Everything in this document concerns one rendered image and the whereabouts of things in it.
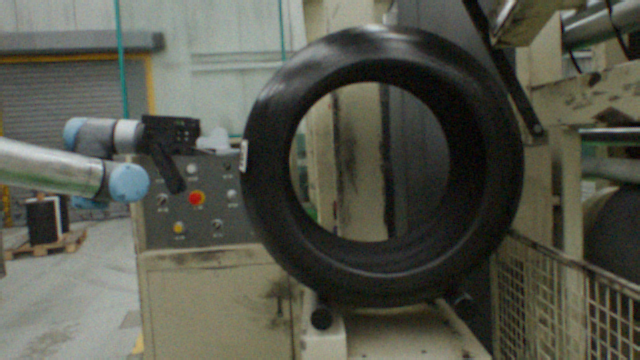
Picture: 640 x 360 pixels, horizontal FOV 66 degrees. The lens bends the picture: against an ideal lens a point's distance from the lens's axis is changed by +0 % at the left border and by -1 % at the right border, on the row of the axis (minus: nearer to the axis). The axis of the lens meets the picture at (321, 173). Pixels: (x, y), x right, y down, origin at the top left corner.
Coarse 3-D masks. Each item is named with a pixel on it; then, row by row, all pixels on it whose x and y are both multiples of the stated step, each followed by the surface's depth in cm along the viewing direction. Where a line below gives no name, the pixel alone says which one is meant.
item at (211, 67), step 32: (128, 0) 162; (160, 0) 162; (192, 0) 162; (224, 0) 162; (256, 0) 162; (128, 32) 163; (160, 32) 163; (192, 32) 163; (224, 32) 163; (256, 32) 163; (128, 64) 163; (160, 64) 164; (192, 64) 164; (224, 64) 164; (256, 64) 164; (128, 96) 164; (160, 96) 164; (192, 96) 164; (224, 96) 164; (256, 96) 164; (224, 128) 165
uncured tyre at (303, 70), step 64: (320, 64) 92; (384, 64) 93; (448, 64) 92; (256, 128) 94; (448, 128) 121; (512, 128) 94; (256, 192) 94; (448, 192) 122; (512, 192) 94; (320, 256) 94; (384, 256) 122; (448, 256) 94
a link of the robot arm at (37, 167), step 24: (0, 144) 78; (24, 144) 81; (0, 168) 78; (24, 168) 80; (48, 168) 82; (72, 168) 85; (96, 168) 89; (120, 168) 90; (72, 192) 87; (96, 192) 89; (120, 192) 90; (144, 192) 93
